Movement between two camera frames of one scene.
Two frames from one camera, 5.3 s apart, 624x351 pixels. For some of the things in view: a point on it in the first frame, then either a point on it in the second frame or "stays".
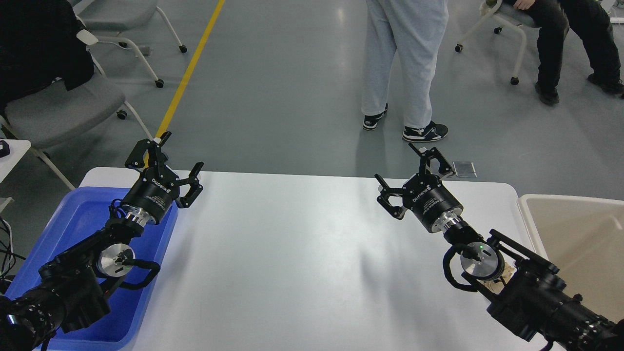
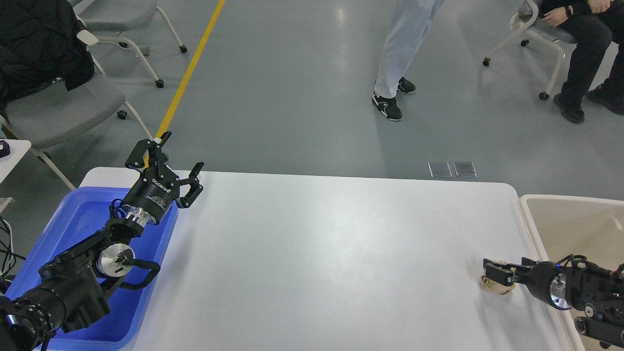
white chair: [515, 16] → [529, 21]
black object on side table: [6, 150] stays
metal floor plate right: [465, 169] stays
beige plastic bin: [583, 237] stays
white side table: [18, 148] stays
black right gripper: [424, 194] → [545, 280]
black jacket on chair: [39, 44] stays
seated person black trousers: [591, 19] → [592, 25]
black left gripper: [156, 190] stays
